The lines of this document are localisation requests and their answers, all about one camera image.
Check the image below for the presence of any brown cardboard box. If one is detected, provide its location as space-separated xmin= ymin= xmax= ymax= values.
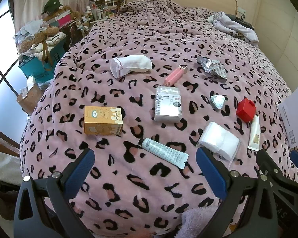
xmin=17 ymin=82 xmax=44 ymax=116

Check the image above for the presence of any fluffy lilac cloth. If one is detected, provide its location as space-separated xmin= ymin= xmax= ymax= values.
xmin=180 ymin=206 xmax=223 ymax=238

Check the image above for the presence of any white paper box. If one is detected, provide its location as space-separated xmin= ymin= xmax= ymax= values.
xmin=278 ymin=84 xmax=298 ymax=149

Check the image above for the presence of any red house-shaped toy box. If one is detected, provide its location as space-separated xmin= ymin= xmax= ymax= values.
xmin=236 ymin=98 xmax=257 ymax=122

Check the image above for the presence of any white sock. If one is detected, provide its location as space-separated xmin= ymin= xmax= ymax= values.
xmin=110 ymin=55 xmax=152 ymax=78

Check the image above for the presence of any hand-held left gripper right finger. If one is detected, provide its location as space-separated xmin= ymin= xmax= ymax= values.
xmin=196 ymin=147 xmax=285 ymax=238

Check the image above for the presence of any teal paper bag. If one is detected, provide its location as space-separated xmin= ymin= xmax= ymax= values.
xmin=18 ymin=40 xmax=67 ymax=80

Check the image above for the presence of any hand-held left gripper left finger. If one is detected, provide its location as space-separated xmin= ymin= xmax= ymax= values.
xmin=14 ymin=148 xmax=96 ymax=238

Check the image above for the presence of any white tube with black cap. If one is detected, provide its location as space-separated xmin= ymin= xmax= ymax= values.
xmin=138 ymin=137 xmax=189 ymax=169

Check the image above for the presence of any clear bag of cotton pads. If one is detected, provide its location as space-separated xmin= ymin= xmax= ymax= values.
xmin=196 ymin=121 xmax=240 ymax=165

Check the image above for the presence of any dark folded garment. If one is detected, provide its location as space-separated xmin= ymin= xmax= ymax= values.
xmin=228 ymin=13 xmax=255 ymax=30

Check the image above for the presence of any cluttered small shelf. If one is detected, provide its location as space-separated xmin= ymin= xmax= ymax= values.
xmin=89 ymin=0 xmax=126 ymax=20

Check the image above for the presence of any clear cotton swab box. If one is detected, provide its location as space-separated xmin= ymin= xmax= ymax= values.
xmin=154 ymin=85 xmax=184 ymax=122

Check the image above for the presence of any small silver triangular packet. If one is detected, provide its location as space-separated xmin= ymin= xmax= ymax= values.
xmin=210 ymin=95 xmax=226 ymax=111

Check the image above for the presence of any green cap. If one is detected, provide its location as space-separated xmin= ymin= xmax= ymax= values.
xmin=42 ymin=0 xmax=65 ymax=14

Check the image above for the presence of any pile of white clothes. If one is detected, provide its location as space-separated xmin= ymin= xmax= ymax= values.
xmin=206 ymin=11 xmax=260 ymax=46

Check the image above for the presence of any pink shoebox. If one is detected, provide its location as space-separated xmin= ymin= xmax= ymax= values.
xmin=57 ymin=13 xmax=72 ymax=28

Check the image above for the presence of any white cream tube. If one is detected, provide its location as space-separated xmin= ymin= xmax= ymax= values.
xmin=248 ymin=115 xmax=260 ymax=151

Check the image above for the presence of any crumpled silver foil wrapper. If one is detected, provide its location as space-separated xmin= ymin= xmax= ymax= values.
xmin=197 ymin=56 xmax=227 ymax=80

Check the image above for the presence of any orange cartoon carton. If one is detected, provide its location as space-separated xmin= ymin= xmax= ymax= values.
xmin=83 ymin=106 xmax=124 ymax=135

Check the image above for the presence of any pink leopard print blanket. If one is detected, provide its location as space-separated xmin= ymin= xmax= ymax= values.
xmin=18 ymin=0 xmax=298 ymax=238

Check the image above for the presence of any pink hair roller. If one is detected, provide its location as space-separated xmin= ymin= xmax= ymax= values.
xmin=164 ymin=64 xmax=188 ymax=86

